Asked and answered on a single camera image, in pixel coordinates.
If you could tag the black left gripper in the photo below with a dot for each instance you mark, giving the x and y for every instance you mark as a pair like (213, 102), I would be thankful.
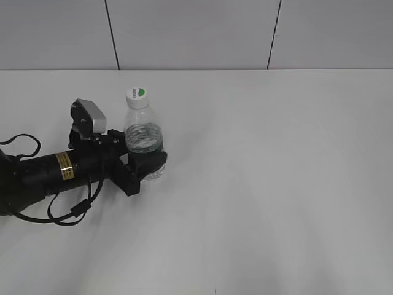
(100, 158)

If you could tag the clear cestbon water bottle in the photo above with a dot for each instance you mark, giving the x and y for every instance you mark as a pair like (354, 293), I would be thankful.
(142, 129)

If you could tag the white green bottle cap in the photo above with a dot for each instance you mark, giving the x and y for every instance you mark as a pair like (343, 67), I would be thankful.
(136, 98)

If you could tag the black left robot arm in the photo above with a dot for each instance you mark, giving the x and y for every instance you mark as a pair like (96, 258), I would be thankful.
(25, 182)

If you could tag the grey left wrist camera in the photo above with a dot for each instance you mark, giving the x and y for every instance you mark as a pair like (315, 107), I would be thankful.
(87, 119)

